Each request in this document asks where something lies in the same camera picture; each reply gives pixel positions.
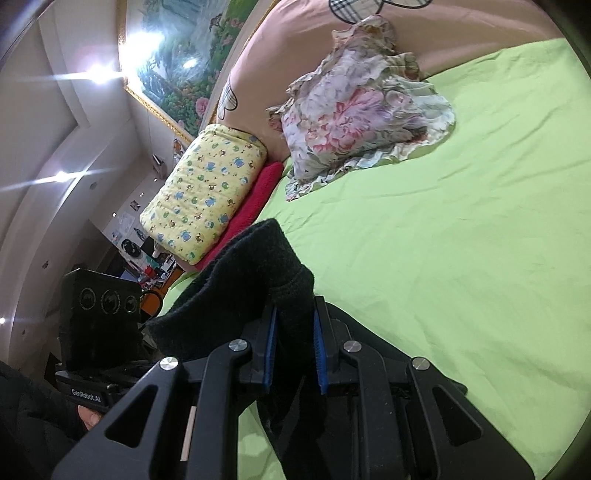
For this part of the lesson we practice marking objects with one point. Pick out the ceiling spot light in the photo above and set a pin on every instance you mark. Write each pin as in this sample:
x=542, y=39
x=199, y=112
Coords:
x=60, y=175
x=99, y=71

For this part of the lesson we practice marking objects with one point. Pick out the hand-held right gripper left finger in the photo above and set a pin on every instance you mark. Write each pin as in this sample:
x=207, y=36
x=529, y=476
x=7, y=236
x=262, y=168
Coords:
x=272, y=355

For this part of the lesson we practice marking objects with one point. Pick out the black pants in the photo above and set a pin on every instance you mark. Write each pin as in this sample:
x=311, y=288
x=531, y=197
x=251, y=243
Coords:
x=240, y=286

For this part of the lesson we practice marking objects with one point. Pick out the person's left hand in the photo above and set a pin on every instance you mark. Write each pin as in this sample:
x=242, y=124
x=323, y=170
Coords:
x=88, y=417

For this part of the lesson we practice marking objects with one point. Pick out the gold framed landscape painting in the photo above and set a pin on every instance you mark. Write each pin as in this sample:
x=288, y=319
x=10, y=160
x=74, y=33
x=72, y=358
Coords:
x=184, y=46

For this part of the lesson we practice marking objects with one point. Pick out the person's left forearm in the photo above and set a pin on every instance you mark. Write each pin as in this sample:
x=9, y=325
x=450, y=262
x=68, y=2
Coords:
x=32, y=415

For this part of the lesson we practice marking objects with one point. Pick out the yellow printed pillow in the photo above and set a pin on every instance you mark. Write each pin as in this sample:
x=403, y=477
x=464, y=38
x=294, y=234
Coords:
x=203, y=194

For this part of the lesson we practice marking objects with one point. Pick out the floral ruffled pillow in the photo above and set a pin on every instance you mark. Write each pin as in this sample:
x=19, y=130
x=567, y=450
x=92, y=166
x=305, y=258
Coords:
x=351, y=106

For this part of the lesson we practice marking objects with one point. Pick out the green bed sheet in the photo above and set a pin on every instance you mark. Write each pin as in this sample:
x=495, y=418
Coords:
x=461, y=230

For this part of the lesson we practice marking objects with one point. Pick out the red cushion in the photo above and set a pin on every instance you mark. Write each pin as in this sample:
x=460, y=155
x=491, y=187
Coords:
x=258, y=194

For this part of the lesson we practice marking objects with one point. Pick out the orange cabinet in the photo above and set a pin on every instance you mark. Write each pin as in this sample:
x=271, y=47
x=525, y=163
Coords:
x=159, y=290

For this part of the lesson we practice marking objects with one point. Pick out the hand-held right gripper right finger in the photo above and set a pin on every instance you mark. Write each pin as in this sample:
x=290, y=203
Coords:
x=320, y=360

